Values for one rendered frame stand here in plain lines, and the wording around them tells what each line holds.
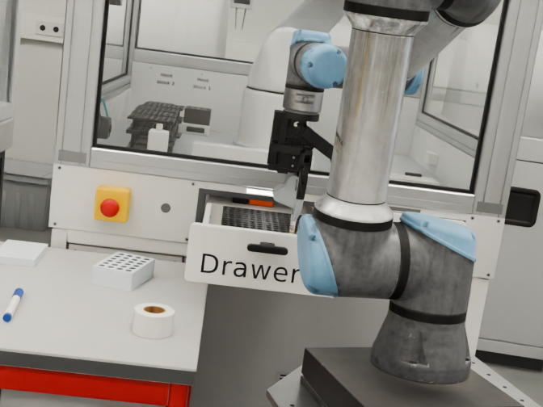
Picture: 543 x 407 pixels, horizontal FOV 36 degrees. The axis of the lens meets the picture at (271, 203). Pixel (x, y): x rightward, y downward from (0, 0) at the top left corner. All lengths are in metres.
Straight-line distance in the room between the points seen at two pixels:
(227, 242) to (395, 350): 0.44
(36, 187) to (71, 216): 2.97
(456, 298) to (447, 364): 0.10
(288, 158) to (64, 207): 0.57
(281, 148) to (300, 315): 0.52
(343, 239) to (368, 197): 0.07
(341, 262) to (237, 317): 0.82
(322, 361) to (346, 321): 0.71
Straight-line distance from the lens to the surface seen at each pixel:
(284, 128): 1.61
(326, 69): 1.46
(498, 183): 1.96
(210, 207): 1.86
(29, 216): 4.95
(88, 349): 1.39
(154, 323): 1.44
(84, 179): 1.90
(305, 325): 1.98
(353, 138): 1.16
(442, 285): 1.24
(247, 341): 1.99
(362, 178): 1.17
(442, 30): 1.30
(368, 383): 1.22
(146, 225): 1.91
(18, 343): 1.40
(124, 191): 1.85
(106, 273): 1.68
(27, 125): 5.37
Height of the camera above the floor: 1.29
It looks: 12 degrees down
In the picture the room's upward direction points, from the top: 8 degrees clockwise
